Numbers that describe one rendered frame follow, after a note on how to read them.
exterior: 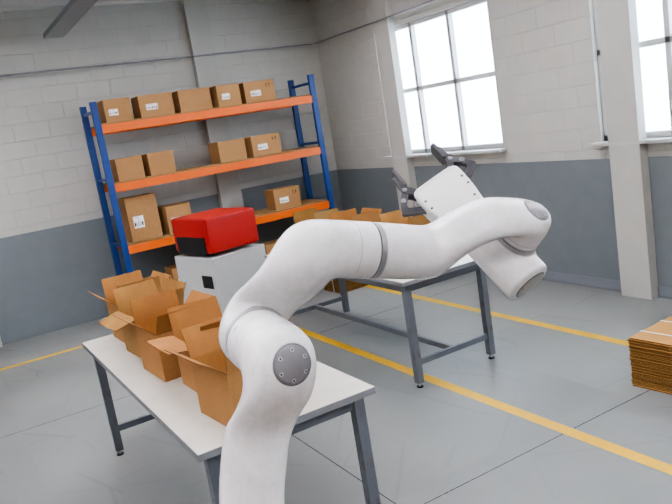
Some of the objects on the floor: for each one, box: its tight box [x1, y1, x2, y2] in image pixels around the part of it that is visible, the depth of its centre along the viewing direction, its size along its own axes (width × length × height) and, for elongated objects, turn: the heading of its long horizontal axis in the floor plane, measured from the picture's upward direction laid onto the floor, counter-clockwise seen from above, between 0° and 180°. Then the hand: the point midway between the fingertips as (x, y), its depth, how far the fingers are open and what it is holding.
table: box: [82, 334, 381, 504], centre depth 383 cm, size 220×80×78 cm, turn 71°
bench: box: [265, 254, 496, 388], centre depth 592 cm, size 220×80×78 cm, turn 71°
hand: (415, 164), depth 133 cm, fingers open, 8 cm apart
